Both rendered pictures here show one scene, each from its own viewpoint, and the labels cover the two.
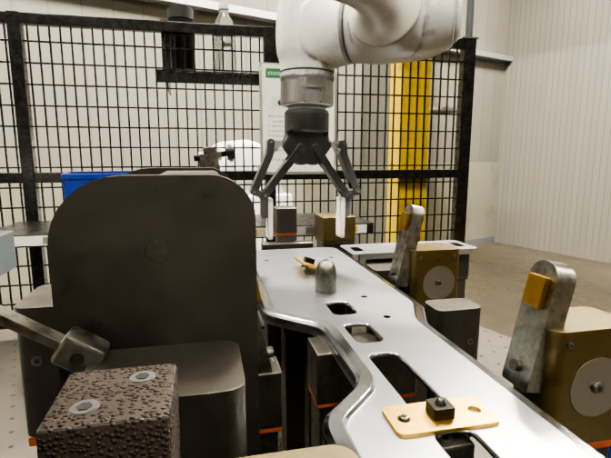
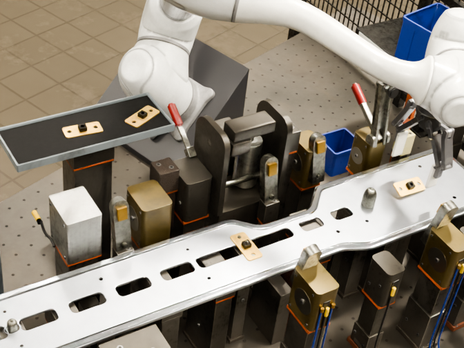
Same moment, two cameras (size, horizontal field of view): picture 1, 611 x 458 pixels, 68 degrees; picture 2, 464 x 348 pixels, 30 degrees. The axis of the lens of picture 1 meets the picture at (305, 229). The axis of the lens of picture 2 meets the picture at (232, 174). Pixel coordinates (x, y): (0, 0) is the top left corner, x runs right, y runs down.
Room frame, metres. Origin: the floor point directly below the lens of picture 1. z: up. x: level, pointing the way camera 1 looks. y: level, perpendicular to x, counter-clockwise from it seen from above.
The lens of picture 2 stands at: (-0.26, -1.35, 2.32)
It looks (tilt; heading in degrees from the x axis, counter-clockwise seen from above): 39 degrees down; 67
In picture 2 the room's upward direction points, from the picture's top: 7 degrees clockwise
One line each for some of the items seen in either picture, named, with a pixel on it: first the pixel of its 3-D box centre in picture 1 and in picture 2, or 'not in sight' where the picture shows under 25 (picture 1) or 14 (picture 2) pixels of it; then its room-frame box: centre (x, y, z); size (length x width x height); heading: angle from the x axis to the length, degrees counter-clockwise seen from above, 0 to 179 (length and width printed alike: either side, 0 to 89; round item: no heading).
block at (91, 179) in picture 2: not in sight; (87, 208); (0.03, 0.17, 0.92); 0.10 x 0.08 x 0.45; 13
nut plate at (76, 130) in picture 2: not in sight; (82, 128); (0.02, 0.17, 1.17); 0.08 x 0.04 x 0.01; 7
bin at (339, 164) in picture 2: not in sight; (337, 152); (0.84, 0.46, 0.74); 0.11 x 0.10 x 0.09; 13
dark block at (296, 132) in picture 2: not in sight; (273, 191); (0.50, 0.15, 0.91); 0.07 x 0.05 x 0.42; 103
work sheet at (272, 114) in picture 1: (298, 120); not in sight; (1.34, 0.02, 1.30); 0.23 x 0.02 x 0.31; 103
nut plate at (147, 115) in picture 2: not in sight; (142, 114); (0.16, 0.19, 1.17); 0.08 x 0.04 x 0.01; 37
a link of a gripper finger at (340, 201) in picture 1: (340, 216); (433, 175); (0.79, -0.06, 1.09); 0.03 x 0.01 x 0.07; 13
